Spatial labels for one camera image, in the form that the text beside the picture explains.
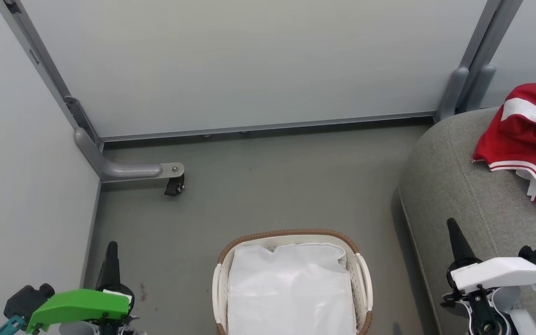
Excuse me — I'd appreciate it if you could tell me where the grey partition bottom rail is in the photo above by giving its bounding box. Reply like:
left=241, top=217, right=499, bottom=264
left=97, top=111, right=437, bottom=143

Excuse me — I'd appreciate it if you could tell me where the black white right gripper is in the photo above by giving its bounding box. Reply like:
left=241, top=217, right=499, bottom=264
left=439, top=217, right=536, bottom=335

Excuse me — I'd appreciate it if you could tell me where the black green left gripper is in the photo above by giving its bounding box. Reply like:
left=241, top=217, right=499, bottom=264
left=4, top=241, right=134, bottom=335

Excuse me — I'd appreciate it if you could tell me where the grey metal partition foot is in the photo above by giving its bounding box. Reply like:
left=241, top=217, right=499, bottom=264
left=74, top=127, right=186, bottom=183

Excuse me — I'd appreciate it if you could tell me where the white cloth basket liner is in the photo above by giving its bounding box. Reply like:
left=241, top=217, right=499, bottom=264
left=227, top=243, right=358, bottom=335

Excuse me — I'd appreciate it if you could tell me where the grey partition corner post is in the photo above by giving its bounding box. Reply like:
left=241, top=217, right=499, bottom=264
left=0, top=0, right=105, bottom=152

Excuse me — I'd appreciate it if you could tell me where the white wicker-rimmed laundry basket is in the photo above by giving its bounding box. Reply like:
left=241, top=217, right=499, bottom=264
left=212, top=228, right=374, bottom=335

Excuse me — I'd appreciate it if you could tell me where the black caster wheel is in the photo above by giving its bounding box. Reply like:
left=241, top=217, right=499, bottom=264
left=164, top=176, right=186, bottom=197

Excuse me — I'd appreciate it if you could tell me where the grey fabric sofa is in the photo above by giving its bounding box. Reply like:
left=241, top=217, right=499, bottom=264
left=397, top=107, right=536, bottom=335

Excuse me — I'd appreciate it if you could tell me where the red and white clothing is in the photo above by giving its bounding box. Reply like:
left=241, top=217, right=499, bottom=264
left=471, top=80, right=536, bottom=212

